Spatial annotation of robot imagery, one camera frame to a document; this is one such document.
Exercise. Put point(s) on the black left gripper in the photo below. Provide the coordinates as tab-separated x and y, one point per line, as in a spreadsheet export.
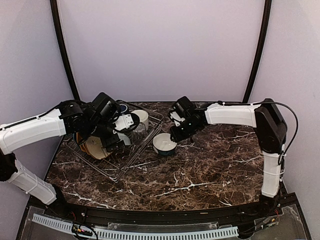
111	144

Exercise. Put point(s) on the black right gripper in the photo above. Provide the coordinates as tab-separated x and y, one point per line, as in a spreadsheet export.
177	136

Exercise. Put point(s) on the green ribbed ceramic bowl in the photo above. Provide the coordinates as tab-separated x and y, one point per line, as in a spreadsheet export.
126	140

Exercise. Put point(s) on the cream bird pattern plate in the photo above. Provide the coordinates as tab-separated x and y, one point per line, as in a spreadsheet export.
94	147

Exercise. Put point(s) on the white ceramic bowl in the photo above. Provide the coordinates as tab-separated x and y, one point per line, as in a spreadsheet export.
163	145

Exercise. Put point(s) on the clear plastic tumbler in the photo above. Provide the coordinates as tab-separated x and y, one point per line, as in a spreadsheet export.
139	133

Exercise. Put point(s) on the dark blue ceramic mug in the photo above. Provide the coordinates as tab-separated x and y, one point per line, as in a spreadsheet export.
124	109

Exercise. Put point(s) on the white ribbed ceramic mug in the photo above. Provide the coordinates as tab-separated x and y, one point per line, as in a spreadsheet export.
143	117

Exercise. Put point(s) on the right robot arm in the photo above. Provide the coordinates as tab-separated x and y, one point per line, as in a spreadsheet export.
263	118

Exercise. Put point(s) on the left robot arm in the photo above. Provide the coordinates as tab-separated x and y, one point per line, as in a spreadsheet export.
69	117

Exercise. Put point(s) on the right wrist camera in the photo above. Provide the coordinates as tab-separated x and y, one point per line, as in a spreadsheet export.
176	119

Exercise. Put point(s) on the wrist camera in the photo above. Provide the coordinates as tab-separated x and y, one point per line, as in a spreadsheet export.
110	113
176	119

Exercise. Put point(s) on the wire dish rack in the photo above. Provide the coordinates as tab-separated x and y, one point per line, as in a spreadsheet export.
119	162

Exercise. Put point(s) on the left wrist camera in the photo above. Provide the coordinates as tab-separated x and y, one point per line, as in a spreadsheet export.
110	113

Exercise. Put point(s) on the white slotted cable duct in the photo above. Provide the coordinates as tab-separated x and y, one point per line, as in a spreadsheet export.
118	231

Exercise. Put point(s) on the black aluminium front rail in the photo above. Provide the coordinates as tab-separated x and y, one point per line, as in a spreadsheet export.
234	215

